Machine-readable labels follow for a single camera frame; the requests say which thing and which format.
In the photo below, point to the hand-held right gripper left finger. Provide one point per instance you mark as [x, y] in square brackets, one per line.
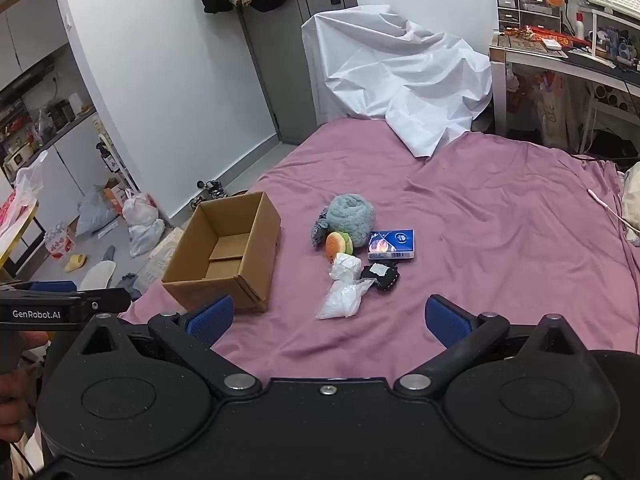
[210, 317]

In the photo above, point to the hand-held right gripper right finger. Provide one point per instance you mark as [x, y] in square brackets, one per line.
[447, 325]

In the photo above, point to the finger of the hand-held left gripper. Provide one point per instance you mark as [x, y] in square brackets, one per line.
[52, 286]
[107, 300]

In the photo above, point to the brown cardboard box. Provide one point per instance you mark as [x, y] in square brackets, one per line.
[250, 265]

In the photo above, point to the clear plastic bag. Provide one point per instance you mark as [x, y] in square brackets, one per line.
[342, 300]

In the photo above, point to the white packet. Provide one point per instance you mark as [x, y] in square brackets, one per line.
[345, 266]

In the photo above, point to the burger plush toy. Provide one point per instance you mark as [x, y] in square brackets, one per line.
[337, 246]

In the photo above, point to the person's left hand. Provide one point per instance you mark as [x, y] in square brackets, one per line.
[12, 405]

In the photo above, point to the yellow slipper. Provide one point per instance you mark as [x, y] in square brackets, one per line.
[76, 263]

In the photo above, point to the pack of water bottles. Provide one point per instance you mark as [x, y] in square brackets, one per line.
[59, 242]

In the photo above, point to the grey sock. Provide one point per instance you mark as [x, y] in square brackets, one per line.
[109, 252]

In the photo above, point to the yellow-edged table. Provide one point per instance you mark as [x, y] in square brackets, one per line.
[20, 230]

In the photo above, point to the cream dotted package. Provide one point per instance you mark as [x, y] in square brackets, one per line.
[162, 255]

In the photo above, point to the white plastic bag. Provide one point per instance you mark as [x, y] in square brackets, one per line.
[146, 237]
[139, 207]

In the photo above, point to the black pouch with white label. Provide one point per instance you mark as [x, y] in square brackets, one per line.
[381, 276]

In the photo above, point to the grey plastic mailer bag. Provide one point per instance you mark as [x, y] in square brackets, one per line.
[95, 210]

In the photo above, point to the blue card box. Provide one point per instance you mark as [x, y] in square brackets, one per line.
[392, 245]

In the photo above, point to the orange and white carton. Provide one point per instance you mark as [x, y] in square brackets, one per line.
[114, 195]

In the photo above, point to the pink bedsheet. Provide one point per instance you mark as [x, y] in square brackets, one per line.
[490, 220]

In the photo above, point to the white kitchen cabinet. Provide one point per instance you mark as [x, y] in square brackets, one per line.
[75, 155]

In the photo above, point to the black spray bottle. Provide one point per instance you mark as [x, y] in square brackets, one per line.
[103, 156]

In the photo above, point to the grey-blue fluffy rolled towel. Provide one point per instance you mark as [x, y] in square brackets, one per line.
[352, 217]

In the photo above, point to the white pillow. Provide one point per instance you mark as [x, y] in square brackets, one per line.
[631, 200]

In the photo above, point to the beige tote bag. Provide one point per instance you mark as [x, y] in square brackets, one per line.
[557, 110]

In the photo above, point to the grey door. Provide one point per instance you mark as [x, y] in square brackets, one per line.
[295, 75]

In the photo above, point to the white cover sheet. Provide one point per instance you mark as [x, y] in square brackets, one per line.
[390, 70]

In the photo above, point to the white desk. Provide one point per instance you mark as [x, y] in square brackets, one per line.
[530, 55]

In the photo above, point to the red flat box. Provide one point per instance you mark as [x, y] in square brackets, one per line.
[550, 37]

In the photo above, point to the grey drawer organizer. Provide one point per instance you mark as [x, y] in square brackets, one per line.
[525, 7]

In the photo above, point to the white bottle with red cap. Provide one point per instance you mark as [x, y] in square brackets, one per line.
[580, 25]

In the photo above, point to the white desk shelf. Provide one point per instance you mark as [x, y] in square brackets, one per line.
[612, 17]

